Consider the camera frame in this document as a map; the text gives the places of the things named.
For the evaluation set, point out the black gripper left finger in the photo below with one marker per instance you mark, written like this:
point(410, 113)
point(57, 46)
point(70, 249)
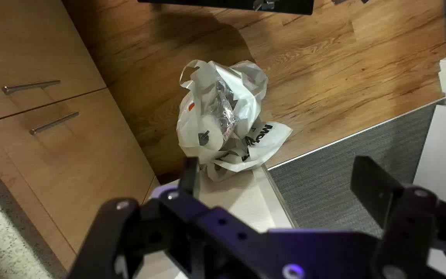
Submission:
point(189, 178)

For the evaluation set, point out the white plastic shopping bag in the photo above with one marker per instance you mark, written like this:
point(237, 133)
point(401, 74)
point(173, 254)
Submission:
point(218, 121)

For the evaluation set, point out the grey floor mat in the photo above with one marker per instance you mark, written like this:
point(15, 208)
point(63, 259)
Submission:
point(314, 187)

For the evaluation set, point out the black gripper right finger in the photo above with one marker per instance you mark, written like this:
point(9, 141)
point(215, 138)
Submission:
point(375, 187)

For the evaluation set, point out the upper metal drawer handle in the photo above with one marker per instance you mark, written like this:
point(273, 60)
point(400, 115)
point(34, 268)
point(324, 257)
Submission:
point(22, 87)

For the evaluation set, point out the metal drawer handle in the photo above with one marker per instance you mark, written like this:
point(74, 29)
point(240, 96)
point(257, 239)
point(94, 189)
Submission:
point(22, 87)
point(43, 127)

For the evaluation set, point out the lower metal drawer handle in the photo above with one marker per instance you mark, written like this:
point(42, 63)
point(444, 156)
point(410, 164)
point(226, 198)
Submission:
point(43, 127)

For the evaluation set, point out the wooden drawer cabinet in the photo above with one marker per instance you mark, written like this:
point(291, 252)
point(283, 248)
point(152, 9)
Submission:
point(60, 177)

